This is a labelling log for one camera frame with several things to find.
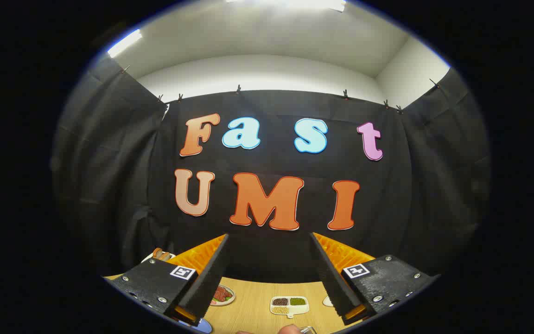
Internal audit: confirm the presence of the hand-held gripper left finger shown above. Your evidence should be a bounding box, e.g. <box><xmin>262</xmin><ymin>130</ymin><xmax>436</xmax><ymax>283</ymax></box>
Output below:
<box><xmin>109</xmin><ymin>233</ymin><xmax>229</xmax><ymax>326</ymax></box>

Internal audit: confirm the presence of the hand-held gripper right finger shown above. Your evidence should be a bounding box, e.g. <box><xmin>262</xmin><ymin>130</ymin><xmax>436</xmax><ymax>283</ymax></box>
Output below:
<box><xmin>310</xmin><ymin>232</ymin><xmax>439</xmax><ymax>326</ymax></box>

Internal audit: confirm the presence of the oval white plate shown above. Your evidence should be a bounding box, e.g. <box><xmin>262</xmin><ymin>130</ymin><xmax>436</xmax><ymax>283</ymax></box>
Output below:
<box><xmin>210</xmin><ymin>284</ymin><xmax>236</xmax><ymax>307</ymax></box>

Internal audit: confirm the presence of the divided white tray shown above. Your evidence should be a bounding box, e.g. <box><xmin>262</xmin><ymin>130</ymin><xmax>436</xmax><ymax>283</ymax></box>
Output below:
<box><xmin>270</xmin><ymin>296</ymin><xmax>310</xmax><ymax>319</ymax></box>

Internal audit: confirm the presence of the blue plate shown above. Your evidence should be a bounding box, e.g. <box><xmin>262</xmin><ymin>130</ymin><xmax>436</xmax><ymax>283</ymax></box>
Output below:
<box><xmin>179</xmin><ymin>318</ymin><xmax>213</xmax><ymax>334</ymax></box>

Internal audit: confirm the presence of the white toaster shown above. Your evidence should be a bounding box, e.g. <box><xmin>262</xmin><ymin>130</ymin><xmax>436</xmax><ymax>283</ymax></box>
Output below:
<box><xmin>142</xmin><ymin>253</ymin><xmax>176</xmax><ymax>264</ymax></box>

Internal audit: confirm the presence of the black backdrop cloth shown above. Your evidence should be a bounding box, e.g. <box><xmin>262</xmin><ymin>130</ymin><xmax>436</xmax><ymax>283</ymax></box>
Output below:
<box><xmin>51</xmin><ymin>56</ymin><xmax>492</xmax><ymax>283</ymax></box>

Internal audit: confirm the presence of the row of cloth clips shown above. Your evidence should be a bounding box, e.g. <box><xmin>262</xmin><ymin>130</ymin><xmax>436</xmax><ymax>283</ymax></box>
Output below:
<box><xmin>121</xmin><ymin>65</ymin><xmax>440</xmax><ymax>115</ymax></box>

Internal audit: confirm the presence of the ceiling strip light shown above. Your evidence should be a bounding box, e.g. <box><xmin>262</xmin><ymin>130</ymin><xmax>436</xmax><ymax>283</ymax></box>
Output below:
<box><xmin>107</xmin><ymin>29</ymin><xmax>143</xmax><ymax>58</ymax></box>

